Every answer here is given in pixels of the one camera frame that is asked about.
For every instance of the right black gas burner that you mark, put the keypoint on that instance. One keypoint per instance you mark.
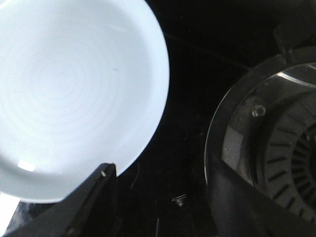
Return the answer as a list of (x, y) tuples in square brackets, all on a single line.
[(287, 166)]

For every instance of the right black pan support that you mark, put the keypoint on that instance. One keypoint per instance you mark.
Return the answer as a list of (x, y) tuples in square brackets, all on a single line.
[(239, 126)]

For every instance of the light blue plate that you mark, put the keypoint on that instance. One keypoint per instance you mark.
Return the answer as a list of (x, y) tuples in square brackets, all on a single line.
[(82, 82)]

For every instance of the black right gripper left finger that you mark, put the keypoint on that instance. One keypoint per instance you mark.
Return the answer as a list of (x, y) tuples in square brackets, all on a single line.
[(89, 211)]

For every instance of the black glass gas cooktop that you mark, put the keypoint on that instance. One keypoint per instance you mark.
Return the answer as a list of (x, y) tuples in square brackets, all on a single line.
[(211, 45)]

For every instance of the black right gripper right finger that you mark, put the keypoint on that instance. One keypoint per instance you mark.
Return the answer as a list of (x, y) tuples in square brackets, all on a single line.
[(239, 210)]

